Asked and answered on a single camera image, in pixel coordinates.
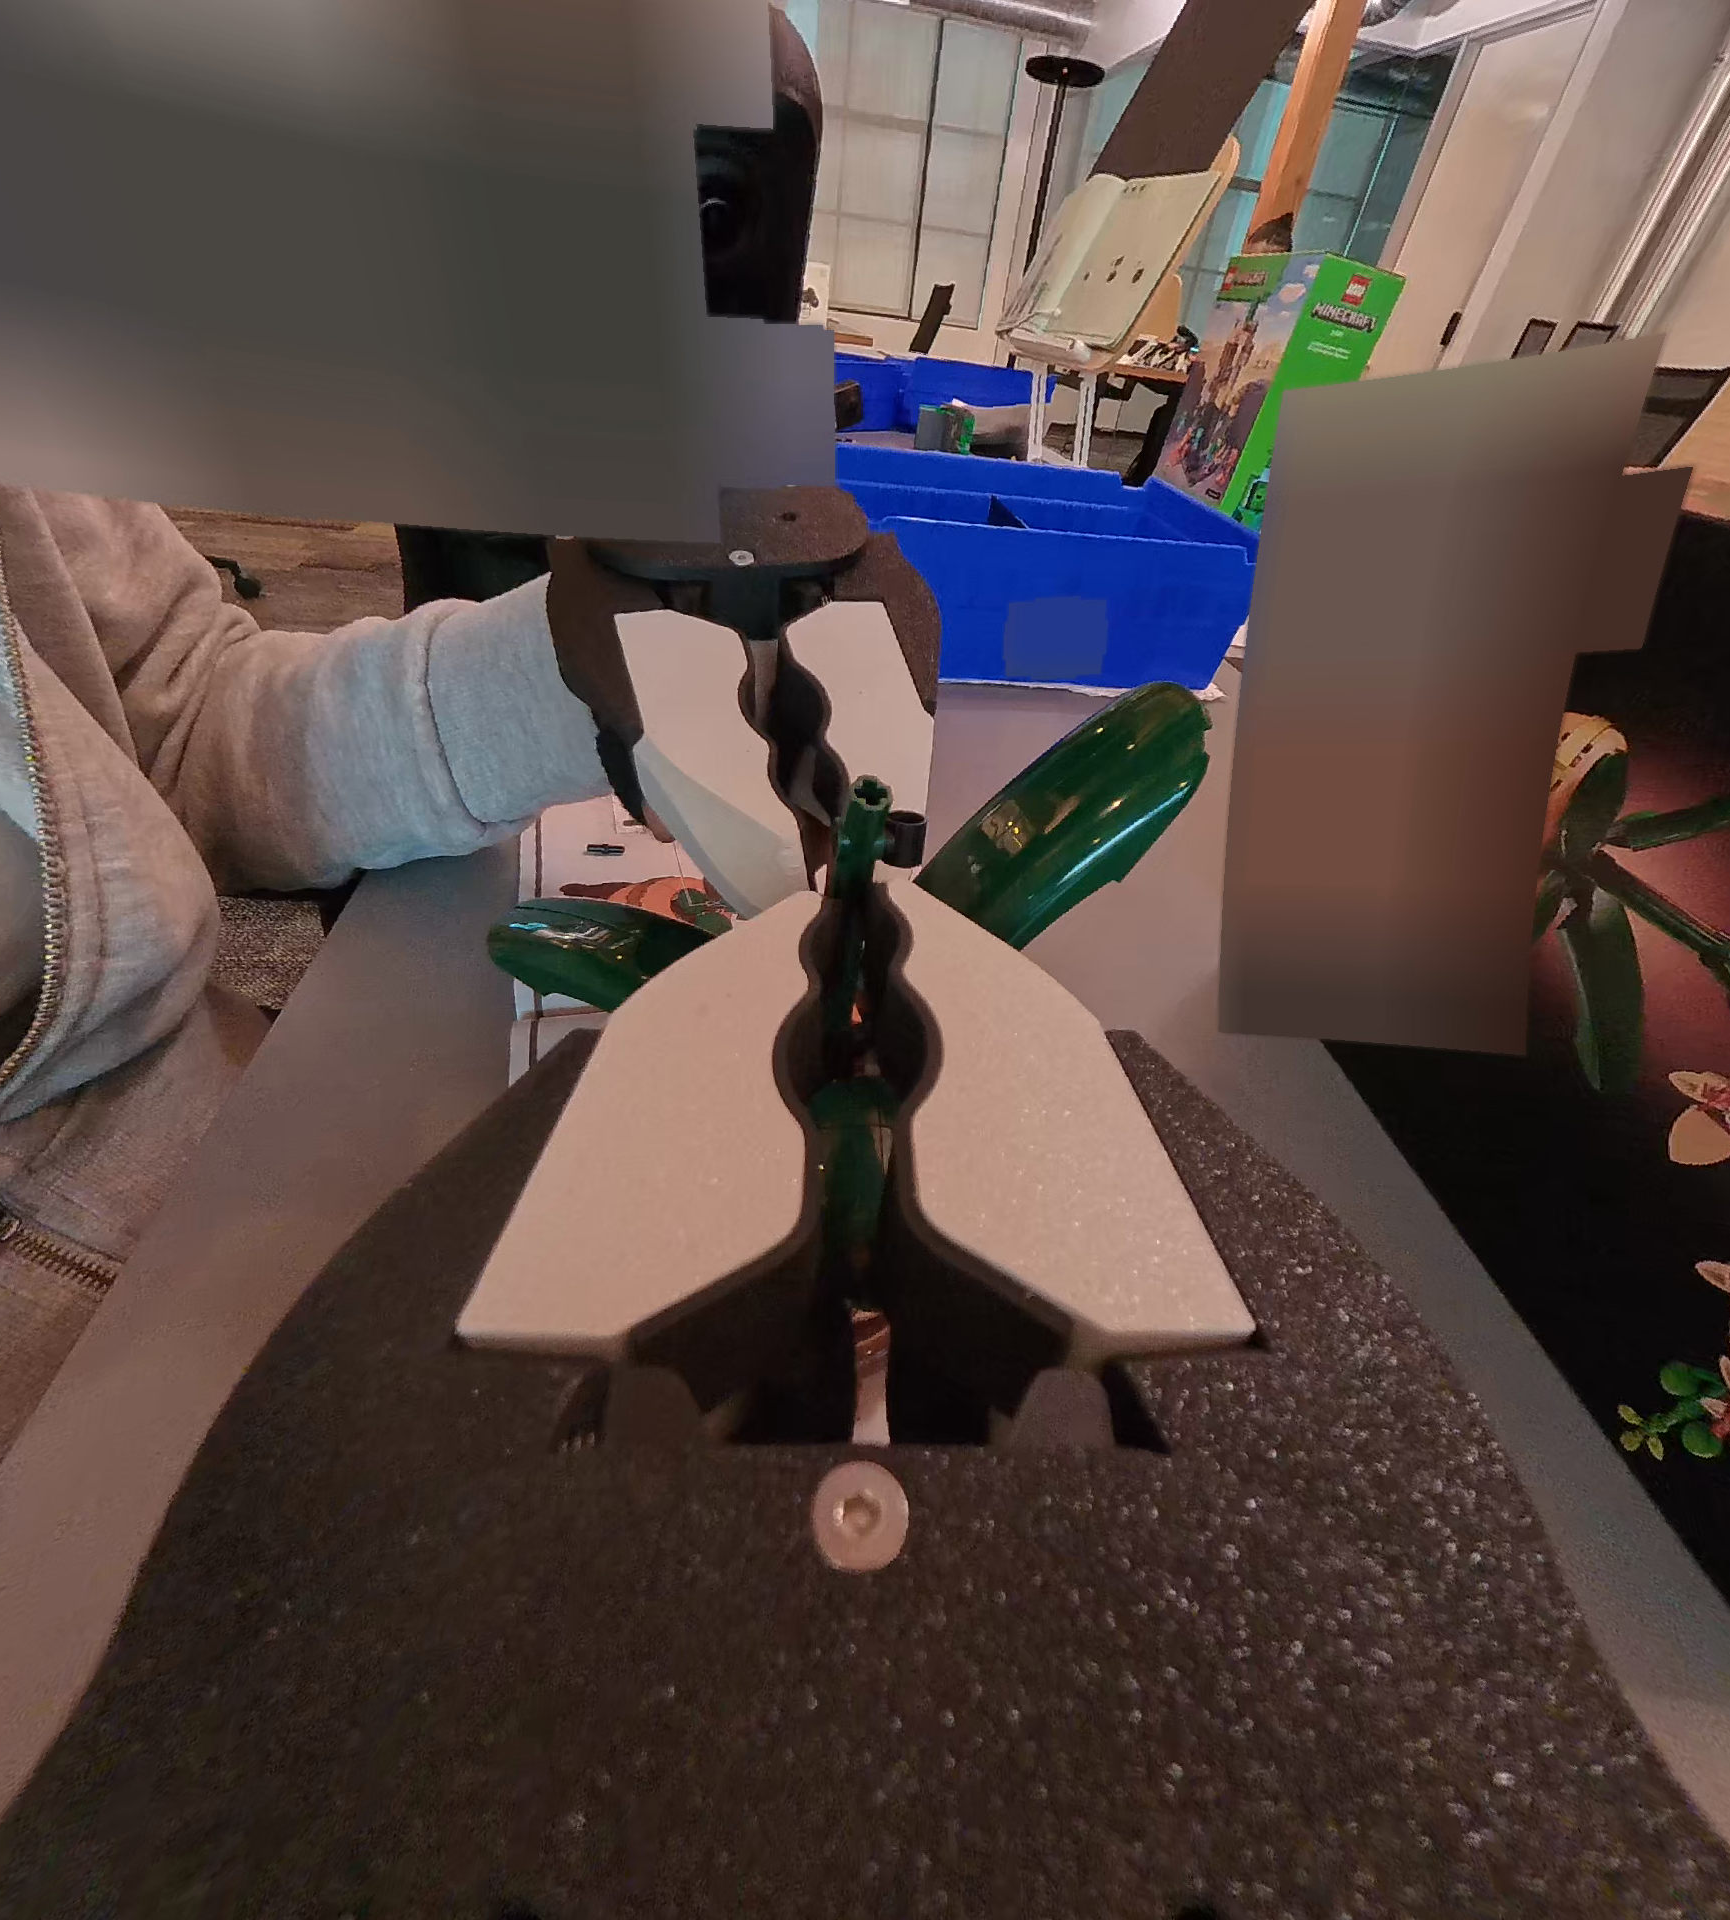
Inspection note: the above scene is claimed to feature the grey desk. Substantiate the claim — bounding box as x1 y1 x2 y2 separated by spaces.
0 661 1730 1920

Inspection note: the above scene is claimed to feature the black floor lamp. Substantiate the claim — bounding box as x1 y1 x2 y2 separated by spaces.
1027 52 1106 325

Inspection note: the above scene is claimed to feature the black flower toy set box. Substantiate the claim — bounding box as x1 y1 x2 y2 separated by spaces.
1329 502 1730 1719

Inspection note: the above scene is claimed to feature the person's left forearm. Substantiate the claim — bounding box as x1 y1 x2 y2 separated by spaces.
197 577 618 891

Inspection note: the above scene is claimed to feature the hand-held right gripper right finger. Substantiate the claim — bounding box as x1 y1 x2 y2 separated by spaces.
877 879 1259 1368

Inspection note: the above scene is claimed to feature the white instruction booklet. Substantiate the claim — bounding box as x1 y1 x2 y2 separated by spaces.
509 795 821 1090

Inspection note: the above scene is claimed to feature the pale display board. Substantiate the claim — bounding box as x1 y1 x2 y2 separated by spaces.
997 170 1227 369

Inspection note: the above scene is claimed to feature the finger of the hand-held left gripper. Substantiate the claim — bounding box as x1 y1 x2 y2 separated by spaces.
789 580 939 887
616 613 819 921

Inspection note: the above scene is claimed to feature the green toy set box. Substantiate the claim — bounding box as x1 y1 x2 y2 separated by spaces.
1162 248 1406 524

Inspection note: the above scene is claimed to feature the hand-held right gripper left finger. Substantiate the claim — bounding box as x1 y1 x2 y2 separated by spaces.
453 886 843 1368

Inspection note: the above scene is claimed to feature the blue plastic bin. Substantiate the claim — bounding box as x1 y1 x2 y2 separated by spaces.
835 447 1256 688
835 352 1053 453

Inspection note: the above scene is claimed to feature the toy brick orchid plant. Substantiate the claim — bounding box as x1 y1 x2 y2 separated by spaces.
487 683 1215 1404

